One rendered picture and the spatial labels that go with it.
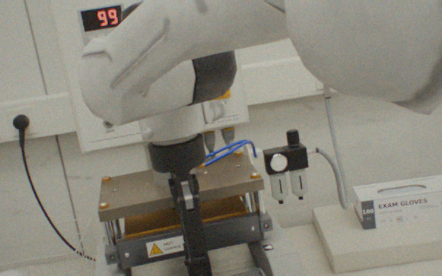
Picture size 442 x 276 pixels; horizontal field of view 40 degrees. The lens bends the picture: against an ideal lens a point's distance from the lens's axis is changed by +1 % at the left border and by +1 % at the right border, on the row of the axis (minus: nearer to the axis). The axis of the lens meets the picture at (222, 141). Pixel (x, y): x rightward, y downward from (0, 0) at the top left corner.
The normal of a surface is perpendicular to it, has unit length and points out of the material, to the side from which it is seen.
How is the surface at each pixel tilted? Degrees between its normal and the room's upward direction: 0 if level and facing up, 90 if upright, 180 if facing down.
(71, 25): 90
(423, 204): 90
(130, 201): 0
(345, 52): 104
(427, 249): 90
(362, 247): 0
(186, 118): 89
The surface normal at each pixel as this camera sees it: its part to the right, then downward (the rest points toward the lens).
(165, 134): -0.05, 0.26
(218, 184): -0.15, -0.95
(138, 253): 0.16, 0.23
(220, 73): 0.54, 0.39
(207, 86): 0.47, 0.61
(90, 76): -0.74, 0.10
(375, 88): -0.33, 0.82
